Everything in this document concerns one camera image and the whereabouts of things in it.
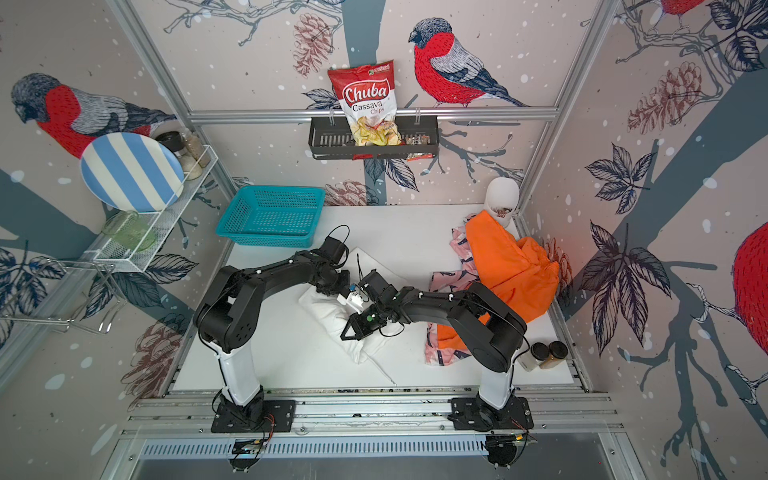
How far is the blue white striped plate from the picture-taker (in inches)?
26.9

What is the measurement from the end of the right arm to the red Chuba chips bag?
418 millimetres

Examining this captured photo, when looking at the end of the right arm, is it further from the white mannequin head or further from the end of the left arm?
the white mannequin head

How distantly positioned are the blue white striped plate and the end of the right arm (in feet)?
1.85

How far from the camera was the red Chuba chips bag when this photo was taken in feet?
2.62
